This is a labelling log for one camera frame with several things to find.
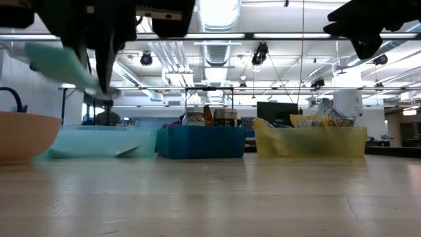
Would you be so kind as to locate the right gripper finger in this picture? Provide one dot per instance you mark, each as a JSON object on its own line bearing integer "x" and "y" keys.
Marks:
{"x": 366, "y": 47}
{"x": 335, "y": 29}

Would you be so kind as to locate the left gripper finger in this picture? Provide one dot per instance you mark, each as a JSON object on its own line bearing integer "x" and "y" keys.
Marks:
{"x": 105, "y": 66}
{"x": 80, "y": 54}

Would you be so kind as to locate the white lidded spice jar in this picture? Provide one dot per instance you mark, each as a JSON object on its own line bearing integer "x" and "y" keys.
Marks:
{"x": 194, "y": 116}

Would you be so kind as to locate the blue white ramen packet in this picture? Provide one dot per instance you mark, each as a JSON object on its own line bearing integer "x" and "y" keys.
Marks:
{"x": 280, "y": 125}

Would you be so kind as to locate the furikake jar with tan lid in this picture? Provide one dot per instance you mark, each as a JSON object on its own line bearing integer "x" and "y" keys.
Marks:
{"x": 225, "y": 116}

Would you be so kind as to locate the person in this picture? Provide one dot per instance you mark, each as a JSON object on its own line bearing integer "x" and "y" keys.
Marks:
{"x": 108, "y": 116}

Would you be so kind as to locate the white column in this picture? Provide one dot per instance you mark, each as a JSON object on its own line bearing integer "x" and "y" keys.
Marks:
{"x": 348, "y": 102}

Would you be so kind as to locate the green translucent plastic bin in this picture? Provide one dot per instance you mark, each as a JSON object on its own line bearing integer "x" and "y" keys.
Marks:
{"x": 105, "y": 138}

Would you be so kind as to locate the yellow silver ramen packet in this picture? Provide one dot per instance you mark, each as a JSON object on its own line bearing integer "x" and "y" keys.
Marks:
{"x": 309, "y": 122}

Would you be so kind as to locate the terracotta bowl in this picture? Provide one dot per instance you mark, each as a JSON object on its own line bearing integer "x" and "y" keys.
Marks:
{"x": 23, "y": 136}

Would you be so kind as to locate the black monitor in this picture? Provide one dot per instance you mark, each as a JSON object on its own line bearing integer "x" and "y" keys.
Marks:
{"x": 276, "y": 112}

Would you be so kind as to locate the yellow translucent plastic bin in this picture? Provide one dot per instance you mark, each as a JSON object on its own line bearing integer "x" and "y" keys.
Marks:
{"x": 312, "y": 143}

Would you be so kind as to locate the blue plastic bin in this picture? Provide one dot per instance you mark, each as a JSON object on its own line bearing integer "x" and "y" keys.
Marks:
{"x": 200, "y": 141}

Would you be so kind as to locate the black ceiling camera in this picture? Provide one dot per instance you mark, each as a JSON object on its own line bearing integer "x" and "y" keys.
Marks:
{"x": 260, "y": 54}
{"x": 317, "y": 82}
{"x": 381, "y": 60}
{"x": 146, "y": 58}

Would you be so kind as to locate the black overhead rail with lights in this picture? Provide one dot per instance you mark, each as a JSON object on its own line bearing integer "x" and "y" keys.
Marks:
{"x": 263, "y": 35}

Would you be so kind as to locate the distant black metal frame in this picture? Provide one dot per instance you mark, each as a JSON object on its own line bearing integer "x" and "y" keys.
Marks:
{"x": 205, "y": 88}

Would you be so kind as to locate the black aluminium table frame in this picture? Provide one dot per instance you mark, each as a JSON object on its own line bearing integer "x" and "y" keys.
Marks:
{"x": 394, "y": 151}

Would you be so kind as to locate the silver ventilation duct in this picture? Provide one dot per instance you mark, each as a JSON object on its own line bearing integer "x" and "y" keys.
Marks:
{"x": 218, "y": 13}

